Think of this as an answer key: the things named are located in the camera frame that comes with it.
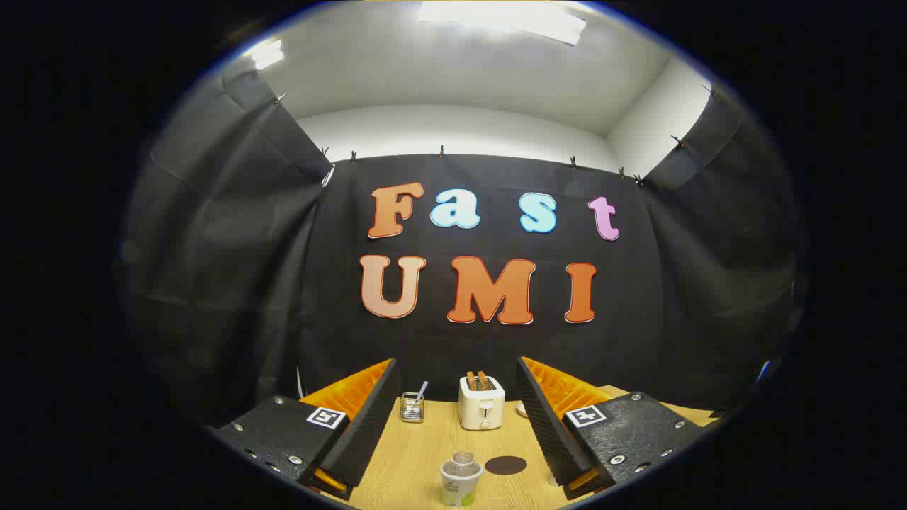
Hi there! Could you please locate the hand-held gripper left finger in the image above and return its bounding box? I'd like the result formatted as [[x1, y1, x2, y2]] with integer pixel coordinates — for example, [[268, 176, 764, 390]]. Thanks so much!
[[213, 358, 401, 502]]

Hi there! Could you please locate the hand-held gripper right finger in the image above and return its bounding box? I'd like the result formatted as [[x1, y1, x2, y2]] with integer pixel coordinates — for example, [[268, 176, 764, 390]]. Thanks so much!
[[516, 356, 709, 500]]

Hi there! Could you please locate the clear juice bottle white label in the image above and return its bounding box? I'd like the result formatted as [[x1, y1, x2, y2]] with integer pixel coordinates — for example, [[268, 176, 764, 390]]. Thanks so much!
[[439, 452, 484, 507]]

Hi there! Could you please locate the white toaster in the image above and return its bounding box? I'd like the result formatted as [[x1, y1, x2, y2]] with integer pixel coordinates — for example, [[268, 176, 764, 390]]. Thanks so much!
[[458, 375, 506, 431]]

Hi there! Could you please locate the wooden table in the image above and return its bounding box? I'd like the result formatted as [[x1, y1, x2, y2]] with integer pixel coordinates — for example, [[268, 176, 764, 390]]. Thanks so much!
[[326, 385, 720, 510]]

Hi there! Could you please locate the row of small cloth clips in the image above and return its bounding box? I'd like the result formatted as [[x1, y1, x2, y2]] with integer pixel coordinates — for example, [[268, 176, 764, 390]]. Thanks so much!
[[273, 84, 715, 188]]

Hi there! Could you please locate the small ceiling light panel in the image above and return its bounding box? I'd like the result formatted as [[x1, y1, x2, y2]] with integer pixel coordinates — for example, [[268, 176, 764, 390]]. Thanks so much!
[[244, 39, 286, 70]]

